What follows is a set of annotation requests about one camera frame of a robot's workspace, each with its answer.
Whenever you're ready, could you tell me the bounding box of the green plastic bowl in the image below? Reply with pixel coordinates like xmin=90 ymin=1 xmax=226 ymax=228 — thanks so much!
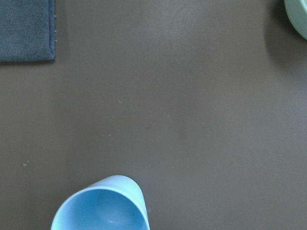
xmin=284 ymin=0 xmax=307 ymax=39

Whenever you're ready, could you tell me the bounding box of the grey folded cloth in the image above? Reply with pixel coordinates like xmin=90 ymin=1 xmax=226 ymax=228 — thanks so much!
xmin=0 ymin=0 xmax=56 ymax=62

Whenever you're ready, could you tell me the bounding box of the blue plastic cup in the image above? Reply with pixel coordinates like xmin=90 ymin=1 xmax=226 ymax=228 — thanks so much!
xmin=51 ymin=175 xmax=150 ymax=230

